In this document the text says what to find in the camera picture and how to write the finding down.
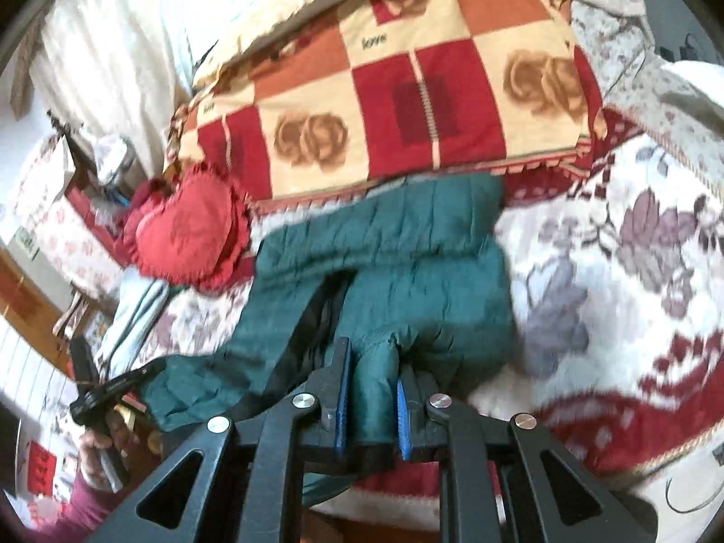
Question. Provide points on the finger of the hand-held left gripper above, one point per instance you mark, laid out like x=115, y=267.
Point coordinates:
x=121, y=386
x=81, y=362

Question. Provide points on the green puffer jacket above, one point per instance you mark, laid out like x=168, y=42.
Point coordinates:
x=396, y=271

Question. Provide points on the person's left forearm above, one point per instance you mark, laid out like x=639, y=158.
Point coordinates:
x=73, y=514

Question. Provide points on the dark red garment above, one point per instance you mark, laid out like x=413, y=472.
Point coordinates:
x=141, y=203

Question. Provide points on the white cushion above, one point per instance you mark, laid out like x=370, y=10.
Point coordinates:
x=698, y=87

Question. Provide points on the white radiator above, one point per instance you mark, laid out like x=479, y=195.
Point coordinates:
x=28, y=367

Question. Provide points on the red orange checkered quilt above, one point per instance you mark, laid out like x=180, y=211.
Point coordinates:
x=396, y=96

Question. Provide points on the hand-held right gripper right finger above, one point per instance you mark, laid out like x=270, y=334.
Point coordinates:
x=402, y=418

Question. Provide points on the floral bed blanket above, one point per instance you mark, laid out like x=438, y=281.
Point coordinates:
x=611, y=294

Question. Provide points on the light blue cloth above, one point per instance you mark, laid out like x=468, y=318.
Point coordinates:
x=127, y=317

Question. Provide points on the red heart-shaped pillow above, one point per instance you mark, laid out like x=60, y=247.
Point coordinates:
x=186, y=232

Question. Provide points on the person's left hand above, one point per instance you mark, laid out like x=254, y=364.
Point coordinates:
x=93, y=458

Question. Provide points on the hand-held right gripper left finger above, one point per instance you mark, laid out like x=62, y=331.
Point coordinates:
x=339, y=435

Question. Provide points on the cream lace-edged pillow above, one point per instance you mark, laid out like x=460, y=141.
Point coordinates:
x=283, y=5

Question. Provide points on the white curtain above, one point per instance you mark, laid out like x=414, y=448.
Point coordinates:
x=113, y=39

